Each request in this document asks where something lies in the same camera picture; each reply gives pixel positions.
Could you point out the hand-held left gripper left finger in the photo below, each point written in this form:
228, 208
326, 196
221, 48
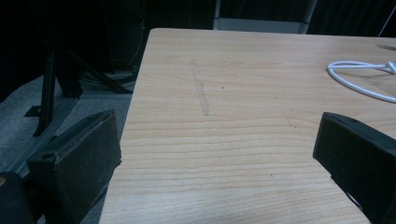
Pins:
77, 161

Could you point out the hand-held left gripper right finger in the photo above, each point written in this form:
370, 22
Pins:
358, 155

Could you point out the black metal stand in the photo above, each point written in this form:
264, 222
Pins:
48, 93

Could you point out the grey metal frame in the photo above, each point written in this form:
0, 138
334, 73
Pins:
258, 25

